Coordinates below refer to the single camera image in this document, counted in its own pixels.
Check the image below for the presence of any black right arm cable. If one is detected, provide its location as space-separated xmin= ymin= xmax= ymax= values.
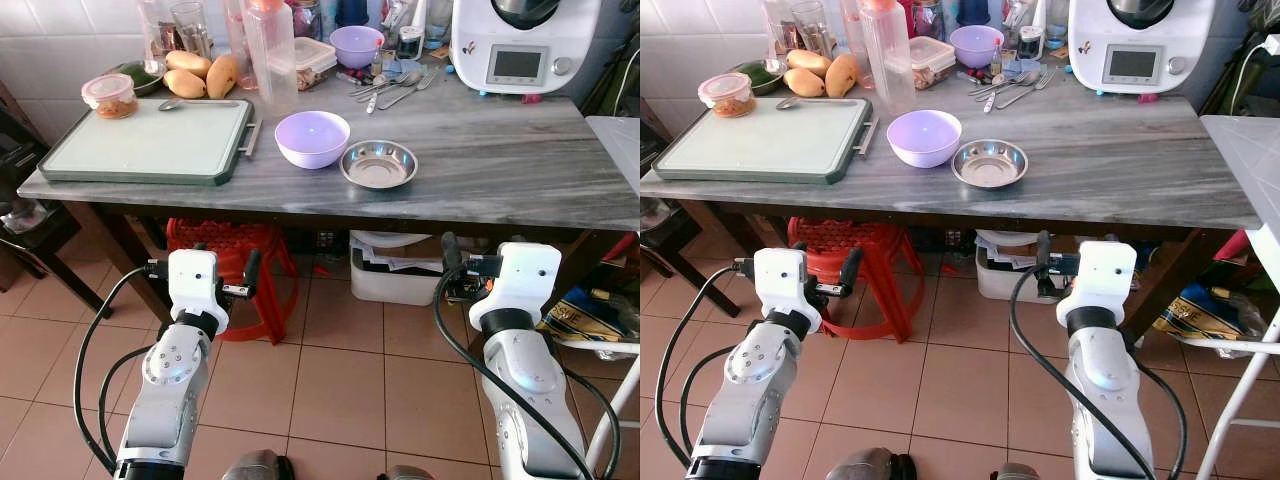
xmin=432 ymin=265 xmax=623 ymax=480
xmin=1008 ymin=265 xmax=1191 ymax=480

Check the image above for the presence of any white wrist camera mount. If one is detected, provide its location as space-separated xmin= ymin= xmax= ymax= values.
xmin=752 ymin=248 xmax=823 ymax=333
xmin=167 ymin=249 xmax=229 ymax=321
xmin=1057 ymin=240 xmax=1138 ymax=326
xmin=469 ymin=242 xmax=563 ymax=333

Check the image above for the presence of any clear bottle with orange cap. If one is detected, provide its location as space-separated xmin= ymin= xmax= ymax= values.
xmin=243 ymin=0 xmax=300 ymax=119
xmin=860 ymin=0 xmax=916 ymax=116

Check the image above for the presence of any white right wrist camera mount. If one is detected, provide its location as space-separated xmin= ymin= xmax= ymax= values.
xmin=1057 ymin=240 xmax=1138 ymax=326
xmin=469 ymin=242 xmax=563 ymax=333

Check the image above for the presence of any white green-rimmed cutting board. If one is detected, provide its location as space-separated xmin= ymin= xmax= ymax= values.
xmin=652 ymin=96 xmax=881 ymax=186
xmin=38 ymin=97 xmax=263 ymax=187

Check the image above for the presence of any round clear food tub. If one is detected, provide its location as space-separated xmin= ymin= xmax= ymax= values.
xmin=82 ymin=73 xmax=139 ymax=120
xmin=698 ymin=72 xmax=754 ymax=118

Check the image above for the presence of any clear drinking glass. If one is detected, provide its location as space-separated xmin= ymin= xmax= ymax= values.
xmin=170 ymin=2 xmax=211 ymax=59
xmin=763 ymin=0 xmax=796 ymax=61
xmin=790 ymin=0 xmax=833 ymax=56
xmin=138 ymin=0 xmax=173 ymax=63

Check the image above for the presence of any white plastic storage bin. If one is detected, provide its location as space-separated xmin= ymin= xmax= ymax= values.
xmin=975 ymin=229 xmax=1063 ymax=304
xmin=349 ymin=231 xmax=448 ymax=307

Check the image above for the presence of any square clear food container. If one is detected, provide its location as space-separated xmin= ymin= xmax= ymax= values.
xmin=293 ymin=37 xmax=338 ymax=91
xmin=908 ymin=36 xmax=956 ymax=91

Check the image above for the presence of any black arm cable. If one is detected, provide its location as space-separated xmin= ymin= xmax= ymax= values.
xmin=1008 ymin=265 xmax=1191 ymax=480
xmin=73 ymin=262 xmax=171 ymax=479
xmin=432 ymin=265 xmax=623 ymax=480
xmin=660 ymin=262 xmax=756 ymax=471

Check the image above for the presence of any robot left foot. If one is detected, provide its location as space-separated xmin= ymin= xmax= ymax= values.
xmin=825 ymin=448 xmax=913 ymax=480
xmin=222 ymin=450 xmax=296 ymax=480

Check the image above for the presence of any large lilac plastic bowl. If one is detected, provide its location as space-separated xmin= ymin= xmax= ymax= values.
xmin=886 ymin=109 xmax=964 ymax=169
xmin=275 ymin=110 xmax=352 ymax=170

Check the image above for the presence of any orange-tinged mango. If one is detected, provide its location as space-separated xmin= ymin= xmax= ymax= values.
xmin=205 ymin=55 xmax=241 ymax=99
xmin=825 ymin=53 xmax=861 ymax=98

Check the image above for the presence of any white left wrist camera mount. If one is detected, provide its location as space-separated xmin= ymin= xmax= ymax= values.
xmin=752 ymin=248 xmax=823 ymax=333
xmin=167 ymin=249 xmax=229 ymax=321

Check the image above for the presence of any yellow mango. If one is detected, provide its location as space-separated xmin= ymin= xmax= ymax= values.
xmin=785 ymin=68 xmax=829 ymax=98
xmin=165 ymin=50 xmax=213 ymax=79
xmin=786 ymin=49 xmax=833 ymax=78
xmin=163 ymin=69 xmax=208 ymax=99

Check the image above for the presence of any white folding table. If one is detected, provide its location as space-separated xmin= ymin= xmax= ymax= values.
xmin=1195 ymin=115 xmax=1280 ymax=480
xmin=585 ymin=115 xmax=641 ymax=480

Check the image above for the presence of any shallow steel dish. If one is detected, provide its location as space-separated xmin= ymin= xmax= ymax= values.
xmin=950 ymin=139 xmax=1029 ymax=190
xmin=339 ymin=140 xmax=419 ymax=191

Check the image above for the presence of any dark wooden table frame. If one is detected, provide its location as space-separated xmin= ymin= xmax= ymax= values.
xmin=660 ymin=195 xmax=1261 ymax=341

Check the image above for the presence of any white kitchen food processor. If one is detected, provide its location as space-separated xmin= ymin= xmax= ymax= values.
xmin=1067 ymin=0 xmax=1218 ymax=98
xmin=449 ymin=0 xmax=604 ymax=99

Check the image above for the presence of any dark wooden chair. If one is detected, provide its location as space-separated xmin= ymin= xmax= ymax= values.
xmin=0 ymin=85 xmax=113 ymax=321
xmin=640 ymin=120 xmax=741 ymax=319

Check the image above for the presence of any red plastic stool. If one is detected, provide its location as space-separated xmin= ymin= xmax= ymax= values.
xmin=787 ymin=217 xmax=926 ymax=344
xmin=165 ymin=217 xmax=300 ymax=344

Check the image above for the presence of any small lilac plastic bowl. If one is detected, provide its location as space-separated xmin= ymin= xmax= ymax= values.
xmin=949 ymin=25 xmax=1005 ymax=69
xmin=329 ymin=25 xmax=386 ymax=70

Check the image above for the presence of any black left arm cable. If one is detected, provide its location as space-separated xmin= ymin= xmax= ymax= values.
xmin=660 ymin=262 xmax=756 ymax=471
xmin=73 ymin=262 xmax=171 ymax=479

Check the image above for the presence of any blue and yellow bag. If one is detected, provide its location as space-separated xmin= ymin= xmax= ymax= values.
xmin=540 ymin=285 xmax=641 ymax=346
xmin=1152 ymin=283 xmax=1263 ymax=346

